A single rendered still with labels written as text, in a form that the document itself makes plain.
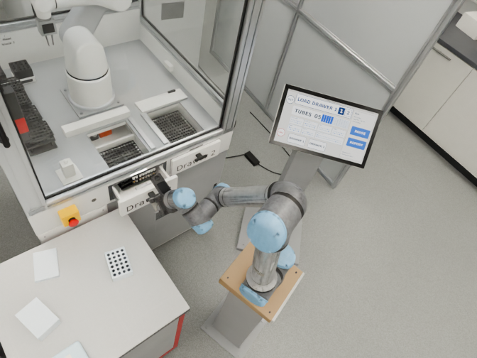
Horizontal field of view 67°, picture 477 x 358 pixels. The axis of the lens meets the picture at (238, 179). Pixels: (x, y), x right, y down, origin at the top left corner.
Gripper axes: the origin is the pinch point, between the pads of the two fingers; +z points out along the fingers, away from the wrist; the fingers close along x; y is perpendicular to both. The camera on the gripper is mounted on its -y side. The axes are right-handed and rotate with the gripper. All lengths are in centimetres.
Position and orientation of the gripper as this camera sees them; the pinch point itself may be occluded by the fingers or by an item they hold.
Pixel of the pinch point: (155, 197)
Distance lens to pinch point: 162.4
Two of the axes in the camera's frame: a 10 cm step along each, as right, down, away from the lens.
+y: 3.9, 9.1, 1.3
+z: -5.0, 1.0, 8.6
